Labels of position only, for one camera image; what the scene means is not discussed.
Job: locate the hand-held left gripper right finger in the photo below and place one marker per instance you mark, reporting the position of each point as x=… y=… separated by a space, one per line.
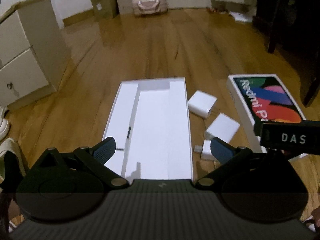
x=221 y=150

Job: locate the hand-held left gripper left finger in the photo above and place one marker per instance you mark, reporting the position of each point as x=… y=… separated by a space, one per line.
x=106 y=148

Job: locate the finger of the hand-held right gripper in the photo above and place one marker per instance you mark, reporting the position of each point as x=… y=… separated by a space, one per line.
x=257 y=129

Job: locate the small white plug charger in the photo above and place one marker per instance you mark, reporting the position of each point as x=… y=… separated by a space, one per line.
x=206 y=151

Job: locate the colourful printed tablet box lid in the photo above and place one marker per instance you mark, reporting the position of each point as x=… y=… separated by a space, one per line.
x=270 y=97

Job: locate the white box tray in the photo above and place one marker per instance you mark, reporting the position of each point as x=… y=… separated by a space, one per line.
x=160 y=130

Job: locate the white square power adapter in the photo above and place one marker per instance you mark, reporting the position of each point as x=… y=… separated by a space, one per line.
x=202 y=103
x=222 y=127

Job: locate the beige cloth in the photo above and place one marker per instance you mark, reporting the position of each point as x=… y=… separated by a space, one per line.
x=11 y=152

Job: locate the white shoe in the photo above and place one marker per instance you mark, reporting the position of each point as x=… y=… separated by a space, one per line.
x=3 y=125

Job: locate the dark wooden furniture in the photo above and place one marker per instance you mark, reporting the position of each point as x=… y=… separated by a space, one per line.
x=295 y=30

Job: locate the white papers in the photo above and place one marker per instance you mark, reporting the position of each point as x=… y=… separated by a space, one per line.
x=240 y=17

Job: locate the beige drawer cabinet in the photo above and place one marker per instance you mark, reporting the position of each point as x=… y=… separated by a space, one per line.
x=27 y=55

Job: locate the small orange scraps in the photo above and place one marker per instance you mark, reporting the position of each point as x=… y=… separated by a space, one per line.
x=216 y=10

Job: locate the brown paper bag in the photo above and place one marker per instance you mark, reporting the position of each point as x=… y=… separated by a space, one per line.
x=105 y=3

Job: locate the pink handbag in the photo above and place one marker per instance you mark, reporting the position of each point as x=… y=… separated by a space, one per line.
x=150 y=5

